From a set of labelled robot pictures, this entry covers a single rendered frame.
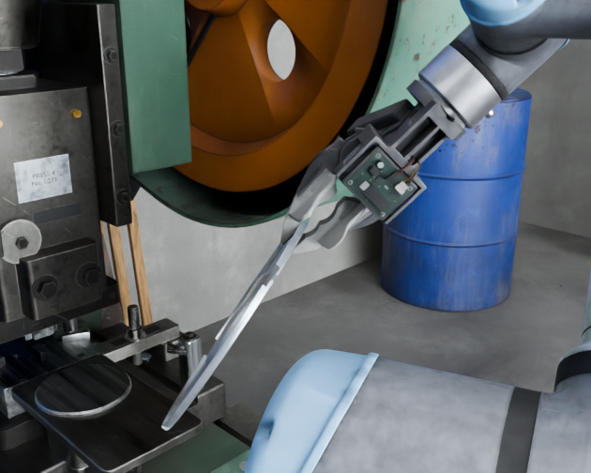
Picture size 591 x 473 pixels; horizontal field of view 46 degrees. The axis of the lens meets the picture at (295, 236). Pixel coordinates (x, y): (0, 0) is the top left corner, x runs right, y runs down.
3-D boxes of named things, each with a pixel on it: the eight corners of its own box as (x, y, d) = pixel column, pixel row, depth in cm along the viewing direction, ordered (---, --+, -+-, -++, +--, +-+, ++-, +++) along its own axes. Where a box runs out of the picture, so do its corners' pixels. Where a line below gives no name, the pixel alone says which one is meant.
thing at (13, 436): (131, 394, 107) (129, 376, 106) (1, 452, 93) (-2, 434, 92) (78, 358, 117) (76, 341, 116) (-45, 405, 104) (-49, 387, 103)
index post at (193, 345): (205, 388, 108) (203, 332, 105) (189, 395, 106) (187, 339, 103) (194, 381, 110) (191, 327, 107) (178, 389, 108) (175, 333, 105)
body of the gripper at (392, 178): (327, 177, 65) (424, 83, 63) (323, 157, 74) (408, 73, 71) (383, 232, 67) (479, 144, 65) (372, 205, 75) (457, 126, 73)
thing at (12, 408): (106, 377, 106) (103, 350, 104) (8, 418, 96) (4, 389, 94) (76, 356, 112) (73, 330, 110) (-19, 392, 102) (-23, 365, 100)
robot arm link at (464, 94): (440, 41, 70) (492, 99, 72) (405, 75, 71) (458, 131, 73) (458, 47, 63) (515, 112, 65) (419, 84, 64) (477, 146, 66)
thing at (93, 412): (210, 507, 92) (205, 418, 87) (115, 566, 82) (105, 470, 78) (108, 427, 108) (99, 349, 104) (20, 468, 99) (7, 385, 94)
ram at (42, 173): (126, 298, 95) (106, 76, 85) (19, 335, 85) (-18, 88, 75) (64, 265, 107) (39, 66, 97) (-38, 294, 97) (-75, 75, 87)
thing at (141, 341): (193, 349, 120) (190, 295, 116) (106, 387, 109) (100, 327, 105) (173, 338, 124) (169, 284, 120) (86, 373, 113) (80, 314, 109)
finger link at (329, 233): (290, 267, 70) (355, 201, 68) (290, 246, 76) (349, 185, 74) (313, 285, 71) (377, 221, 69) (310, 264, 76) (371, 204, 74)
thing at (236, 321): (152, 446, 86) (146, 442, 86) (267, 267, 100) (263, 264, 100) (194, 406, 61) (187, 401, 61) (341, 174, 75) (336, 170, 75)
